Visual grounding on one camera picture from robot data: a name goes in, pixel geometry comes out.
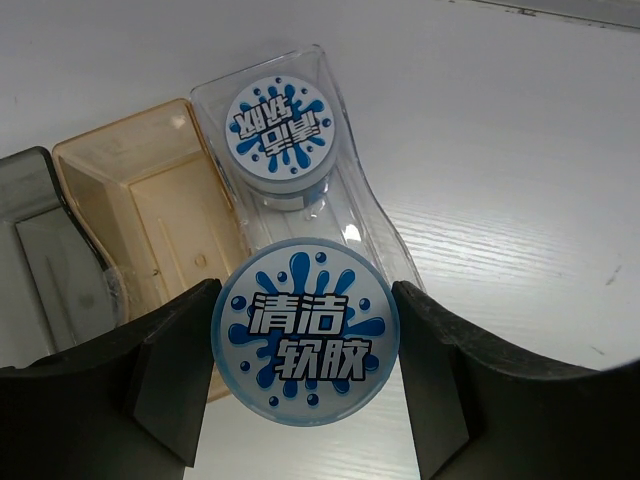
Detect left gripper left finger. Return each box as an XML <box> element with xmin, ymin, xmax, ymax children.
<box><xmin>1</xmin><ymin>279</ymin><xmax>222</xmax><ymax>479</ymax></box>

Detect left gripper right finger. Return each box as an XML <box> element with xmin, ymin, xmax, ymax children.
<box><xmin>392</xmin><ymin>281</ymin><xmax>639</xmax><ymax>479</ymax></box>

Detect blue white slime jar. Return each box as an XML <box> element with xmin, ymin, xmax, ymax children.
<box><xmin>225</xmin><ymin>74</ymin><xmax>338</xmax><ymax>211</ymax></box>

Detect grey translucent bin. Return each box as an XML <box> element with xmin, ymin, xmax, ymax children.
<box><xmin>1</xmin><ymin>146</ymin><xmax>125</xmax><ymax>368</ymax></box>

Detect amber translucent bin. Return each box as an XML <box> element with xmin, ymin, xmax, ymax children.
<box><xmin>51</xmin><ymin>98</ymin><xmax>251</xmax><ymax>401</ymax></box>

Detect clear plastic bin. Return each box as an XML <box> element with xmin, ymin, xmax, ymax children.
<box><xmin>190</xmin><ymin>45</ymin><xmax>422</xmax><ymax>286</ymax></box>

